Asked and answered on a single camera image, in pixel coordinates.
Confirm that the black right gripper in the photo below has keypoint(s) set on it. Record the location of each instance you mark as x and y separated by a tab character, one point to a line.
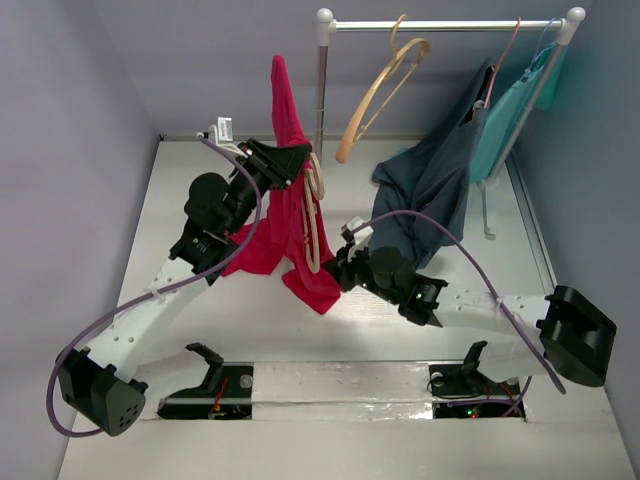
347	270

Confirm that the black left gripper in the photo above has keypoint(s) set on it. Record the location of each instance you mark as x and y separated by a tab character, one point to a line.
278	165

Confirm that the red t shirt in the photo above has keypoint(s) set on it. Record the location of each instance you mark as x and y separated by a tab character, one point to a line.
280	234

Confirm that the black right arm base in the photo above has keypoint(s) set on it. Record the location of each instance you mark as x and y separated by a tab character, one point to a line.
460	391

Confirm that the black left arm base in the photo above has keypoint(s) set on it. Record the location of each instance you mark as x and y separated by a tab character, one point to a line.
223	393

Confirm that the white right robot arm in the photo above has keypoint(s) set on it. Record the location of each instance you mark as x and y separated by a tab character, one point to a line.
562	332

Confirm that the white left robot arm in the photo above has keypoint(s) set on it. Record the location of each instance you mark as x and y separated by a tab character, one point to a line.
95	372

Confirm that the dark teal t shirt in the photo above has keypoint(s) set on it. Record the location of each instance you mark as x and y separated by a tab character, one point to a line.
432	177

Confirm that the turquoise t shirt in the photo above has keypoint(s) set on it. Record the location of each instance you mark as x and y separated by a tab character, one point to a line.
504	115

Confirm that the blue hanger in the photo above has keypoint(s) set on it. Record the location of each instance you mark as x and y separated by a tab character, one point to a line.
539	48

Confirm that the pink hanger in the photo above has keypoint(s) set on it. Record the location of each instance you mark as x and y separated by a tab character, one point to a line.
500	62

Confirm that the white clothes rack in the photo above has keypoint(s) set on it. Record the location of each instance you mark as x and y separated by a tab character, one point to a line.
566	28

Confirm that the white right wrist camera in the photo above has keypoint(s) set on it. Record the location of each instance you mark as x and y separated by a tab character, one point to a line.
357	233

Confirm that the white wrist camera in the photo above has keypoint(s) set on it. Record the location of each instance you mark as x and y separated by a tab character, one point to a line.
357	233
220	133

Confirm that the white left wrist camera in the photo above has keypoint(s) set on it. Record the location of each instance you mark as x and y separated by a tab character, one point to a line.
220	133

